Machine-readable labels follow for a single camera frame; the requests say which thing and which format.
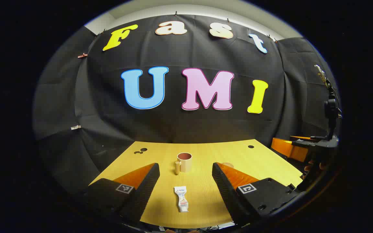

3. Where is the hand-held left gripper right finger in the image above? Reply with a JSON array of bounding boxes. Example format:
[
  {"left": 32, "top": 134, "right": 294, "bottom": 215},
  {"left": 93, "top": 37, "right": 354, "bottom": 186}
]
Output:
[{"left": 212, "top": 162, "right": 303, "bottom": 227}]

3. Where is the white toothpaste tube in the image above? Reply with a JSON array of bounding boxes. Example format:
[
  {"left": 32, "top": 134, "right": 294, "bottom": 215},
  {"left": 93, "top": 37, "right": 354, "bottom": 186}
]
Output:
[{"left": 174, "top": 186, "right": 189, "bottom": 213}]

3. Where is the black backdrop cloth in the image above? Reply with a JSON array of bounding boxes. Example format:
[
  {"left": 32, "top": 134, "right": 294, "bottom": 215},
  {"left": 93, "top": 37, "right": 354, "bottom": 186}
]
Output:
[{"left": 33, "top": 14, "right": 341, "bottom": 194}]

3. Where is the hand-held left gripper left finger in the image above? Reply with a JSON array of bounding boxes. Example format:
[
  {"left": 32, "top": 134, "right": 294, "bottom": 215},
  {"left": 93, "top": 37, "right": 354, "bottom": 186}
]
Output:
[{"left": 82, "top": 163, "right": 160, "bottom": 224}]

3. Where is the yellow wooden desktop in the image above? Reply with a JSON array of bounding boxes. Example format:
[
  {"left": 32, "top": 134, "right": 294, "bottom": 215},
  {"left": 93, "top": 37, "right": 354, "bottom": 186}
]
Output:
[{"left": 89, "top": 139, "right": 303, "bottom": 229}]

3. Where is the beige cup with handle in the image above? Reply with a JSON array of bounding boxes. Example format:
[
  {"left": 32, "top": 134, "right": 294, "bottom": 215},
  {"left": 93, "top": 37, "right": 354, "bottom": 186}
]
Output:
[{"left": 175, "top": 152, "right": 193, "bottom": 175}]

